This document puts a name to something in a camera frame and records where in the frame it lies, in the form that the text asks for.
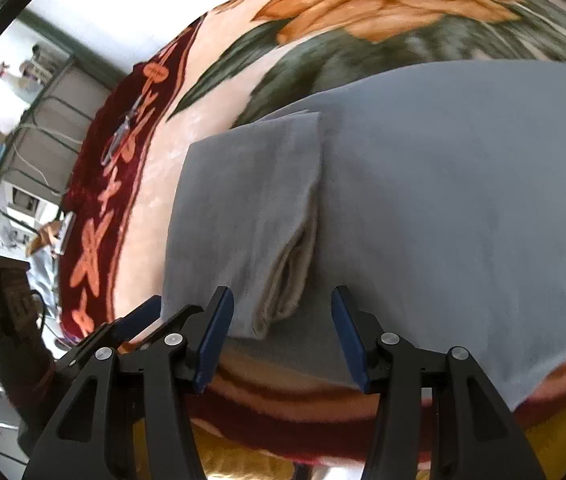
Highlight floral fleece blanket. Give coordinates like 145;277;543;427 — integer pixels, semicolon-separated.
58;0;566;466

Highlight small brown object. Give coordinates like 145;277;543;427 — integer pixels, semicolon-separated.
27;220;64;257

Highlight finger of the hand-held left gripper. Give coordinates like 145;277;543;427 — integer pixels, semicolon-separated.
128;304;205;353
57;294;164;367

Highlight grey-blue pants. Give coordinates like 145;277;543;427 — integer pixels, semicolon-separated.
161;59;566;413

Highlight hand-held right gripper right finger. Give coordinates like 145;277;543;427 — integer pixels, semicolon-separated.
330;286;547;480

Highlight white box appliance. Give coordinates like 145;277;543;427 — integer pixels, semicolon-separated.
5;184;48;217

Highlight person's left forearm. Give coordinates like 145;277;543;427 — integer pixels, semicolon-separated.
3;332;71;456

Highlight white cable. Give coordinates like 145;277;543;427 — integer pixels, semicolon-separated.
8;122;84;196

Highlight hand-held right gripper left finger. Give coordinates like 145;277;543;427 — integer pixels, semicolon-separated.
22;286;236;480

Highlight grey-green metal bed frame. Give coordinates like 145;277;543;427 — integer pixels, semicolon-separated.
0;10;128;201

